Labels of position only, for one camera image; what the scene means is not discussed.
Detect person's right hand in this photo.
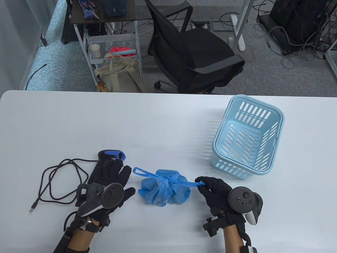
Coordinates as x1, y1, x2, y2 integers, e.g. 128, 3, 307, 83
195, 177, 248, 229

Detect person's left hand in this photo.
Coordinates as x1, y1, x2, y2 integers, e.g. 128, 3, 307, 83
76, 158, 136, 226

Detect grey hand controller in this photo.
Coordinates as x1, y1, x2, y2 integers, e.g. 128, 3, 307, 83
76, 183, 125, 217
228, 187, 263, 225

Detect black and blue barcode scanner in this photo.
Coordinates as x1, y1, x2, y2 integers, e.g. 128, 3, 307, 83
87, 150, 126, 185

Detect blue plastic bag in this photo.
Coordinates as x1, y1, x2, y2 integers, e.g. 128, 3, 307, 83
132, 167, 206, 207

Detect black left forearm box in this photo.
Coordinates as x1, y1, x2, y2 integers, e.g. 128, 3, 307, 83
53, 227, 77, 253

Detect person's left forearm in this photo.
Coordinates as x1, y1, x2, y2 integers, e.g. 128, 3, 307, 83
70, 221, 100, 249

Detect person's right forearm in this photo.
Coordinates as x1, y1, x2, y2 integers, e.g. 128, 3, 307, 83
223, 225, 244, 253

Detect light blue plastic basket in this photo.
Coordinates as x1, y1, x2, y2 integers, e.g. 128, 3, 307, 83
211, 95, 285, 180

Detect beige tote bag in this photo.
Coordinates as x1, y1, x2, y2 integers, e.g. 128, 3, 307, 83
94, 53, 145, 93

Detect teal cylinder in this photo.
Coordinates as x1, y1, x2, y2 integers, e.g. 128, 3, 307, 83
112, 49, 137, 57

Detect red cloth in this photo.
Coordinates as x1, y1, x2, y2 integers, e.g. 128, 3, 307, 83
108, 46, 131, 54

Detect white rolling cart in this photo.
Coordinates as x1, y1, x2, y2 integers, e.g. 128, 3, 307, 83
70, 0, 145, 92

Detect black office chair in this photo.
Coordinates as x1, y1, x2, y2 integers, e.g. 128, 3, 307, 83
144, 0, 246, 95

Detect black floor case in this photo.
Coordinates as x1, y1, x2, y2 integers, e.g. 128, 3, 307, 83
61, 16, 81, 45

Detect white desk leg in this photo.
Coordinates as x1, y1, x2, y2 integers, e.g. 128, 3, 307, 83
229, 0, 254, 52

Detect dark blue pouch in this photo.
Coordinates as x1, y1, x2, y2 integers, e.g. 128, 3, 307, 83
100, 0, 128, 17

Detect white metal rack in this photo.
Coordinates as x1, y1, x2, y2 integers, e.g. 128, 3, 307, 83
324, 40, 337, 77

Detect black computer equipment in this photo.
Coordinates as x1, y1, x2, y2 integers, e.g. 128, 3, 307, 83
259, 0, 329, 54

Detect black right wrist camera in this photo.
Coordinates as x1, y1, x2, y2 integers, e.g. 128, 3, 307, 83
203, 215, 224, 237

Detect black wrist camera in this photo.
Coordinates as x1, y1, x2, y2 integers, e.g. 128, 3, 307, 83
99, 216, 111, 233
203, 215, 224, 237

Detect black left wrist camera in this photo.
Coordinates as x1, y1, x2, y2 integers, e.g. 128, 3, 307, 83
99, 216, 111, 233

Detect black floor cable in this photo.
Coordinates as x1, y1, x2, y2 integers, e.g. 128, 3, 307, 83
26, 64, 48, 90

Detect tangle of floor cables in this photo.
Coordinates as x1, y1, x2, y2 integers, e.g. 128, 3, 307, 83
253, 0, 337, 69

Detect red-handled scissors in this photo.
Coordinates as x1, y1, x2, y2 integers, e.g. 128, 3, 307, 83
80, 0, 100, 19

